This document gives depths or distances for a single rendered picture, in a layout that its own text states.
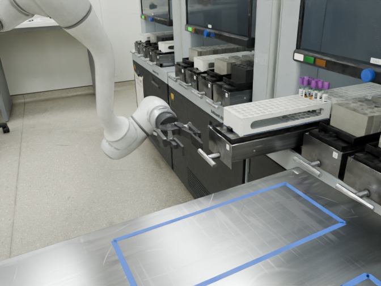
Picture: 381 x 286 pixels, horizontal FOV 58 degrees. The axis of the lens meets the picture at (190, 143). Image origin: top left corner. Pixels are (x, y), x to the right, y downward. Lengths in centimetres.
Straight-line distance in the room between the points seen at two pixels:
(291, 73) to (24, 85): 362
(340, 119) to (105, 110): 70
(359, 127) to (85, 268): 70
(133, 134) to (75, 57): 315
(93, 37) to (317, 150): 66
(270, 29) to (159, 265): 89
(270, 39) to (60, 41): 334
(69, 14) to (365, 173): 79
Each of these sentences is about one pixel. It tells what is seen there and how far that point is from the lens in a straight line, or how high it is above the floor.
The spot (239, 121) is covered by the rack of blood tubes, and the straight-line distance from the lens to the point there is 88.
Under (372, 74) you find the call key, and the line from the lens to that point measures 86.
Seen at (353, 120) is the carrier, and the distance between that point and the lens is 94.
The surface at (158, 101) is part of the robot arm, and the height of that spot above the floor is 80.
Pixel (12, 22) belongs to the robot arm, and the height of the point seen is 110.
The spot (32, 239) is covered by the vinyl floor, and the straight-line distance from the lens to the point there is 202.
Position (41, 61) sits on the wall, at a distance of 431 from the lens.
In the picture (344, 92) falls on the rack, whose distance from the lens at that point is 115.
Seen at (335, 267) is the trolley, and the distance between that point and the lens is 53.
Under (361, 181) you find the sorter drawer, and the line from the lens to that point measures 86.
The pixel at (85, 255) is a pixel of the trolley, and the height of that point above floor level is 82.
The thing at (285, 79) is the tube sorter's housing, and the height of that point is 89.
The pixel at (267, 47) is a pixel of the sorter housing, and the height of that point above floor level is 97.
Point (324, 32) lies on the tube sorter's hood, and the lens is 99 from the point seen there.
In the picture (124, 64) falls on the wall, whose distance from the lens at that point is 442.
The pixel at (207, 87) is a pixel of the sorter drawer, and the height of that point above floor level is 78.
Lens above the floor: 118
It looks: 25 degrees down
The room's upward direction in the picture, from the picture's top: 2 degrees counter-clockwise
